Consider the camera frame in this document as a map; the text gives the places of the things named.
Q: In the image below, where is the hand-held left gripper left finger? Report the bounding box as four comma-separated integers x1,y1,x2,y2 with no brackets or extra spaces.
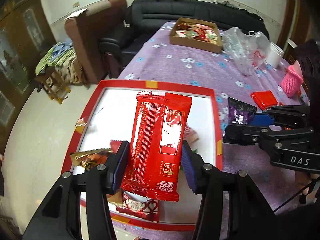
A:
22,140,130,240

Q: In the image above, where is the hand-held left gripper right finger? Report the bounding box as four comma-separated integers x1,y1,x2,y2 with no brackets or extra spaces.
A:
181,140,283,240

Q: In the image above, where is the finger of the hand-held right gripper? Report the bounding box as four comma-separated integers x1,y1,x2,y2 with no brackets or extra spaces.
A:
249,105,311,127
224,124,315,146

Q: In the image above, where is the dark purple snack packet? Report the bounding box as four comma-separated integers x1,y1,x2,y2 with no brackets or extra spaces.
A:
227,97,257,125

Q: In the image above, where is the gold snack bag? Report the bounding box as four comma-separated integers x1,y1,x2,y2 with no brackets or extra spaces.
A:
69,148,113,172

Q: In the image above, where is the red patterned snack packet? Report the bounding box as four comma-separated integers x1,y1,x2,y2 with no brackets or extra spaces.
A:
120,91,192,202

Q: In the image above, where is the red and white tray box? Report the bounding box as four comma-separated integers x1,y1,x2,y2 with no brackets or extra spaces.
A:
62,79,223,232

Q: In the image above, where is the person's right hand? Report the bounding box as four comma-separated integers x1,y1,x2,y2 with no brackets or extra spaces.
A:
295,174,320,204

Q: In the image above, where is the plain red snack packet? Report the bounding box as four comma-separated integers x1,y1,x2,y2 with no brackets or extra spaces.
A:
251,90,278,110

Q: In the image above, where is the small dark red packet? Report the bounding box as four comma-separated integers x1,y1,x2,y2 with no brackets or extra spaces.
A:
110,139,123,153

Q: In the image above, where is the tan snack packet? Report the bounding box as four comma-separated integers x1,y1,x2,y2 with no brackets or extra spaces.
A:
107,189,123,205

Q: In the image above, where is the pink snack packet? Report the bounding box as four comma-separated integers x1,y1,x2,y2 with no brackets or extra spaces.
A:
184,127,200,144

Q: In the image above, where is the dark red heart snack packet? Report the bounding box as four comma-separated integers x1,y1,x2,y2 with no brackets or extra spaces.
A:
115,192,160,222

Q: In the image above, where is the pink knitted pouch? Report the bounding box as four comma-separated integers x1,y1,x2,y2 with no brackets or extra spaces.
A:
280,65,303,98

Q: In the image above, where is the white cup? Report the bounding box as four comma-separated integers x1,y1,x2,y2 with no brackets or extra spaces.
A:
266,42,285,68

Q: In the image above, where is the clear plastic bag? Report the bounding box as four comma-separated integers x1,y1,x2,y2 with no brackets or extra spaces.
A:
222,27,272,76

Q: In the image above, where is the person's dark clothing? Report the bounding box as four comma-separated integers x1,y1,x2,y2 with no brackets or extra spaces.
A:
294,39,320,107

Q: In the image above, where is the cardboard box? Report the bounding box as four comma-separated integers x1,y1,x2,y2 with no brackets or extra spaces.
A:
169,17,223,53

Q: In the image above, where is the wooden stool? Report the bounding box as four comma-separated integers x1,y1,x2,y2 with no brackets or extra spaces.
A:
35,65,72,105

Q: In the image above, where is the pile of mixed snack packets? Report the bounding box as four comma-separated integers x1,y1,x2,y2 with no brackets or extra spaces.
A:
175,22,220,44

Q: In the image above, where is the colourful printed blanket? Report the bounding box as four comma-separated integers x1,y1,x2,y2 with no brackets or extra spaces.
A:
34,41,84,85

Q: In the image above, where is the brown armchair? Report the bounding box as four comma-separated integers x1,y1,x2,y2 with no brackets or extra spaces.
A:
64,0,127,85

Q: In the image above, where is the black sofa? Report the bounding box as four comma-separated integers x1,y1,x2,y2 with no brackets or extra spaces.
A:
99,0,270,63

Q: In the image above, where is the wooden cabinet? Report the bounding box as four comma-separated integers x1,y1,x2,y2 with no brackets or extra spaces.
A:
0,0,57,130

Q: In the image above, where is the white paper sheet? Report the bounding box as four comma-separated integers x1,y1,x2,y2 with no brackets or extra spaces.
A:
65,8,88,20

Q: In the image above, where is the black cable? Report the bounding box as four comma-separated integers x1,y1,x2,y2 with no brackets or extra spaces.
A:
274,177,320,214

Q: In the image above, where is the wooden door frame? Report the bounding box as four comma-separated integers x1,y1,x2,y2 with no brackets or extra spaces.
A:
276,0,315,63

